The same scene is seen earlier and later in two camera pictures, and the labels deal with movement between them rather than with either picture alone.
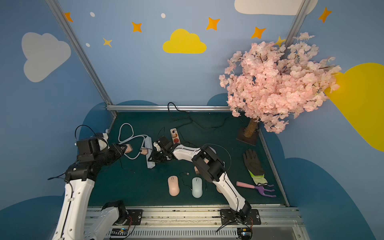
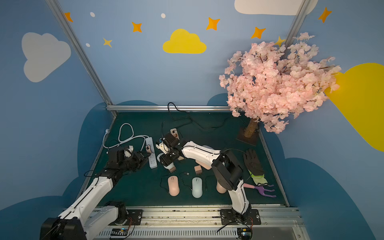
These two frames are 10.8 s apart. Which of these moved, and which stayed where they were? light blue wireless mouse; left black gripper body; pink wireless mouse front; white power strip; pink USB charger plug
Moved: left black gripper body
Stayed: pink wireless mouse front; light blue wireless mouse; pink USB charger plug; white power strip
